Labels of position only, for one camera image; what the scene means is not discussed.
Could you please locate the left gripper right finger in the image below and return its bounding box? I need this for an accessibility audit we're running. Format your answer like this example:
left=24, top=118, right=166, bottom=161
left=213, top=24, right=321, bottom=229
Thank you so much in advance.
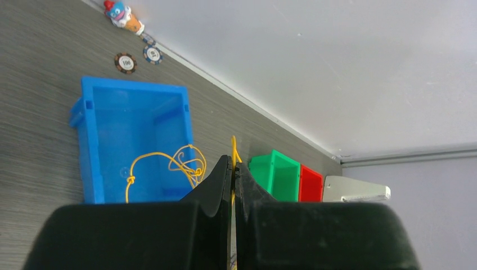
left=235, top=163, right=421, bottom=269

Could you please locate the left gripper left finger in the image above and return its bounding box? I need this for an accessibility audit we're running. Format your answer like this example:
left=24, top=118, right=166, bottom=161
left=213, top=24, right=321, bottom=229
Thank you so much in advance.
left=24, top=155, right=232, bottom=269

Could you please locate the yellow cable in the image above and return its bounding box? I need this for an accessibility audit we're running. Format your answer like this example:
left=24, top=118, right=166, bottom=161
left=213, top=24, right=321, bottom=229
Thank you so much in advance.
left=125, top=136, right=243, bottom=205

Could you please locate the green plastic bin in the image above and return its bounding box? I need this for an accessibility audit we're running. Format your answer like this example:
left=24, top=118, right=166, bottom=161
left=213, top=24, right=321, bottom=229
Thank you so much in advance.
left=249, top=150, right=300, bottom=202

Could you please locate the red plastic bin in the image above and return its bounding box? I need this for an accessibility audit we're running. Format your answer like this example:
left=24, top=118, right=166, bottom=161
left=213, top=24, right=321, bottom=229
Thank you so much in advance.
left=299, top=164, right=324, bottom=202

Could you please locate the white metronome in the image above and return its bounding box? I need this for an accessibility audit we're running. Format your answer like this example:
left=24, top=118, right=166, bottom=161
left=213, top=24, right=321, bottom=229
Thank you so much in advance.
left=322, top=175, right=391, bottom=203

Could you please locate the blue plastic bin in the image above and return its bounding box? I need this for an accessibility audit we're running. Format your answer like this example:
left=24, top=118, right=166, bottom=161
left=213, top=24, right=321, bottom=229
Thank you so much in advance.
left=69, top=76, right=195, bottom=204

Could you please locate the brown poker chip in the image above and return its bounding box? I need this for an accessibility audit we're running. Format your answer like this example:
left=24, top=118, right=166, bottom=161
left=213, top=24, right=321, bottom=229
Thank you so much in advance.
left=114, top=52, right=137, bottom=74

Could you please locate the blue poker chip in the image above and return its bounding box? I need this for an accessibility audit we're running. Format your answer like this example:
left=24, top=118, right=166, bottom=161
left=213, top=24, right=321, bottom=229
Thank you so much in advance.
left=143, top=45, right=163, bottom=65

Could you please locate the small figurine toy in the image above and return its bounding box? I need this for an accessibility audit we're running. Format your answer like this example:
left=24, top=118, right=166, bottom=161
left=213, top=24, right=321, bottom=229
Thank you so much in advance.
left=103, top=1, right=145, bottom=35

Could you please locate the poker chip by wall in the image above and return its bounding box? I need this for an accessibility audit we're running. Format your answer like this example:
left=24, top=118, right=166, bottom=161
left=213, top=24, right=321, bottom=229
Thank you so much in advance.
left=140, top=33, right=156, bottom=46

